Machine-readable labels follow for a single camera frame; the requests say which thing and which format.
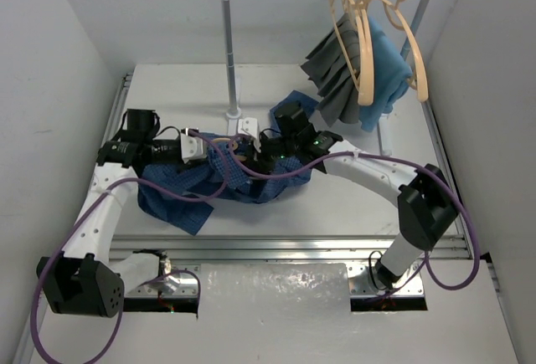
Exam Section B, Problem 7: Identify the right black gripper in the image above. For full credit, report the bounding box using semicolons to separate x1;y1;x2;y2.
241;129;299;171

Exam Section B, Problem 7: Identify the beige plastic hanger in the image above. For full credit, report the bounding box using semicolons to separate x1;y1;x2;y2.
212;137;247;162

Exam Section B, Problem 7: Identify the blue plaid shirt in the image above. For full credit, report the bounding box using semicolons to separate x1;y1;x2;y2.
137;90;318;235

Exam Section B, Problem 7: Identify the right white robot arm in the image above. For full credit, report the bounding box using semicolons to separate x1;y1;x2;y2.
248;102;458;290

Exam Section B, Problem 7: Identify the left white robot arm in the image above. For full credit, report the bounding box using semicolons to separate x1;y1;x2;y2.
37;109;180;317

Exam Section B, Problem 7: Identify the beige hanger with blue garment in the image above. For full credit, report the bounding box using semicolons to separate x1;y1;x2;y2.
348;0;374;106

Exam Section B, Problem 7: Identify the beige hanger with grey garment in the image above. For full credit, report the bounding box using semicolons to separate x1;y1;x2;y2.
328;0;360;92

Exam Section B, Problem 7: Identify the empty beige hanger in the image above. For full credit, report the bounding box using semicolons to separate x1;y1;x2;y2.
384;0;429;103

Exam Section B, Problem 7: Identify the grey hanging garment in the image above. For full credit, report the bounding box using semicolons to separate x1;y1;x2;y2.
301;30;359;126

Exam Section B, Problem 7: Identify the light blue hanging garment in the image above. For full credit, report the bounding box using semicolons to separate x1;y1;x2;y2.
359;17;412;132

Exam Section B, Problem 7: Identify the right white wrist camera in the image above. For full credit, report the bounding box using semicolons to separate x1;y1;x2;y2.
236;117;261;151

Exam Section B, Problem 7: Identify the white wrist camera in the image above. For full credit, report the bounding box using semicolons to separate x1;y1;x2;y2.
179;132;207;163
236;117;261;151

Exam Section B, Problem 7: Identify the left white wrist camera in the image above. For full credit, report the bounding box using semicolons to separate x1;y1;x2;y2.
179;132;207;163

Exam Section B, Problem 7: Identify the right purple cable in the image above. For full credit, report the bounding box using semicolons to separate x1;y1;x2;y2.
228;137;477;292

